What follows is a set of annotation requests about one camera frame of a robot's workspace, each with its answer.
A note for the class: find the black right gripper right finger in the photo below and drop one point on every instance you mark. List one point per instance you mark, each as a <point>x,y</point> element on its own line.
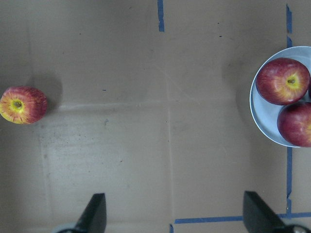
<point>258,217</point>

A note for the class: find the red apple on plate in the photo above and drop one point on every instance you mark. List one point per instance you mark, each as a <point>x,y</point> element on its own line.
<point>283,81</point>
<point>294,123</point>
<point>309,91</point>

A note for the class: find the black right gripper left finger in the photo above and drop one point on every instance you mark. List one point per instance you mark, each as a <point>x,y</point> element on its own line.
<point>93,218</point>

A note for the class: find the red yellow apple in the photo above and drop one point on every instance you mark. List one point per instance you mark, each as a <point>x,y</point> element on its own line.
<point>23,104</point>

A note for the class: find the light blue plate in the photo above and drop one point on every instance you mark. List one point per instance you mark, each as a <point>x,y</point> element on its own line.
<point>264,113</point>

